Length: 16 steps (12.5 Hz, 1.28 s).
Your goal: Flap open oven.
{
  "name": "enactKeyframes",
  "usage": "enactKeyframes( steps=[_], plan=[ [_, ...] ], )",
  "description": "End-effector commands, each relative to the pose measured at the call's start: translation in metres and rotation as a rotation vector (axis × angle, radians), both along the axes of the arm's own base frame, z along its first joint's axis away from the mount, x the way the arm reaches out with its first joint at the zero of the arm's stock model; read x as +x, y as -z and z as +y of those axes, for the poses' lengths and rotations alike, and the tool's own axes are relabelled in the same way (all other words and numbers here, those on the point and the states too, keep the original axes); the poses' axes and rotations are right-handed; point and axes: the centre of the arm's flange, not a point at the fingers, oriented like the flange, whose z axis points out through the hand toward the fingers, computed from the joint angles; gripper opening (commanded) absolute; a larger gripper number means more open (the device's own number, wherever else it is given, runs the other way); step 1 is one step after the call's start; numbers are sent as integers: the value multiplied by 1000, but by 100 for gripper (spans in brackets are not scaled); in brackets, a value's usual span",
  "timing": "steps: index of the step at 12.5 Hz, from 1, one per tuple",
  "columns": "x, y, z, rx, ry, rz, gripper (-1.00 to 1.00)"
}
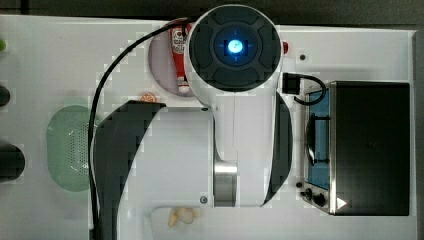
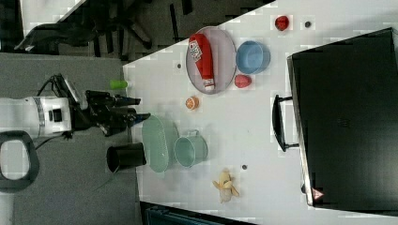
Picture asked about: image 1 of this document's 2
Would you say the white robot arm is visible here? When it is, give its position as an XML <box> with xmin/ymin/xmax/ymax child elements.
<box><xmin>92</xmin><ymin>5</ymin><xmax>293</xmax><ymax>240</ymax></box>

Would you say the orange slice toy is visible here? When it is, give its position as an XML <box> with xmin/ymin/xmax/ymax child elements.
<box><xmin>140</xmin><ymin>93</ymin><xmax>157</xmax><ymax>103</ymax></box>

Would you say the grey round plate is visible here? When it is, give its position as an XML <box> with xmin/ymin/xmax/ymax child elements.
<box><xmin>148</xmin><ymin>28</ymin><xmax>193</xmax><ymax>97</ymax></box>

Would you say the red ketchup bottle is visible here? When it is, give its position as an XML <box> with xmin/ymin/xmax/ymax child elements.
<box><xmin>169</xmin><ymin>24</ymin><xmax>192</xmax><ymax>94</ymax></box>

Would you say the peeled banana toy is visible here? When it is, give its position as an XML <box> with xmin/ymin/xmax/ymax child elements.
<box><xmin>168</xmin><ymin>207</ymin><xmax>199</xmax><ymax>228</ymax></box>

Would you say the red strawberry toy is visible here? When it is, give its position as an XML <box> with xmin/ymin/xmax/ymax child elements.
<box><xmin>283</xmin><ymin>41</ymin><xmax>289</xmax><ymax>55</ymax></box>

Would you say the large black cylinder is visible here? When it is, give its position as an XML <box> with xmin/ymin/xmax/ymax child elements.
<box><xmin>0</xmin><ymin>144</ymin><xmax>25</xmax><ymax>183</ymax></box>

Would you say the small black cylinder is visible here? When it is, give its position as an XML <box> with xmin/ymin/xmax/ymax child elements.
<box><xmin>0</xmin><ymin>86</ymin><xmax>11</xmax><ymax>107</ymax></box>

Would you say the green cylinder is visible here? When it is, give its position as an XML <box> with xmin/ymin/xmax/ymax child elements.
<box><xmin>0</xmin><ymin>39</ymin><xmax>7</xmax><ymax>52</ymax></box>

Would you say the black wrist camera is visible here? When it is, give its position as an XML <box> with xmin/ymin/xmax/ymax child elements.
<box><xmin>282</xmin><ymin>73</ymin><xmax>301</xmax><ymax>95</ymax></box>

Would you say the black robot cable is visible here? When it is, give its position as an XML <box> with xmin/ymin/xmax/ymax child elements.
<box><xmin>87</xmin><ymin>16</ymin><xmax>201</xmax><ymax>234</ymax></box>

